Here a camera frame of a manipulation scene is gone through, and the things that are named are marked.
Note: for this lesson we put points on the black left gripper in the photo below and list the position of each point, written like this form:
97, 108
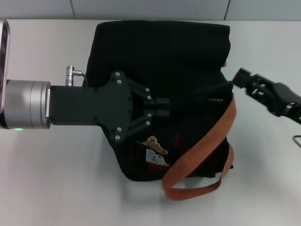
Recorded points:
94, 106

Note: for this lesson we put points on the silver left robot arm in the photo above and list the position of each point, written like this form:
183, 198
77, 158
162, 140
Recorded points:
26, 103

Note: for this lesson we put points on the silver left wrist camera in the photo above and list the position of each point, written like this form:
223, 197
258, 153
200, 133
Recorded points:
4, 58

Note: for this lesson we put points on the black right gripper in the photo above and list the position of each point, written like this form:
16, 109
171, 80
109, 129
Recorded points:
287, 99

